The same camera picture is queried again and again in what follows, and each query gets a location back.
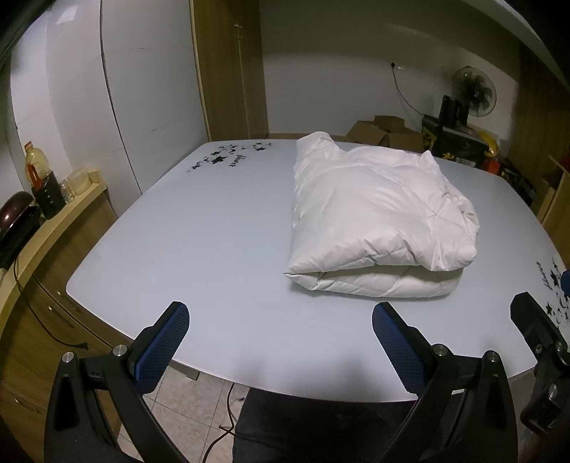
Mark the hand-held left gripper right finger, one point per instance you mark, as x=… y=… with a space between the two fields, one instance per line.
x=396 y=347

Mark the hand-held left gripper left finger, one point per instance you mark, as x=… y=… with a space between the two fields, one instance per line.
x=160 y=347

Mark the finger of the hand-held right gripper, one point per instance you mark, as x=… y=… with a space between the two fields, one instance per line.
x=530 y=316
x=566 y=282

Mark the white down jacket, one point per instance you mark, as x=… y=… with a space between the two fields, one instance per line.
x=369 y=209

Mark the wooden shelf unit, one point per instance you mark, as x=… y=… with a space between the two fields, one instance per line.
x=556 y=196

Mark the person's dark trousers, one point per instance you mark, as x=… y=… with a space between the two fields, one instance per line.
x=320 y=427

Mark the wooden counter cabinet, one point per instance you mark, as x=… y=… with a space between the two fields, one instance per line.
x=40 y=311

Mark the yellow plastic object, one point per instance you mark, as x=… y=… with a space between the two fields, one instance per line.
x=489 y=142

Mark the black and yellow box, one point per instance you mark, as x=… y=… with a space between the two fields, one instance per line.
x=458 y=149

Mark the clear plastic container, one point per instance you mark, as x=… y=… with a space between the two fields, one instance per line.
x=80 y=182

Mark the black box-shaped device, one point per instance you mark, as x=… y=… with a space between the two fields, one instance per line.
x=452 y=111

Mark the black standing fan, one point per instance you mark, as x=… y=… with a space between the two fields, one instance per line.
x=474 y=91

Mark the orange drink bottle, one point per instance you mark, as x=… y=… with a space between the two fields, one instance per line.
x=35 y=162

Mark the white glossy cabinet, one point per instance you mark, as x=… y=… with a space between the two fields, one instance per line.
x=147 y=89

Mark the wooden wardrobe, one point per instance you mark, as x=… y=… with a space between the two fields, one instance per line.
x=229 y=66

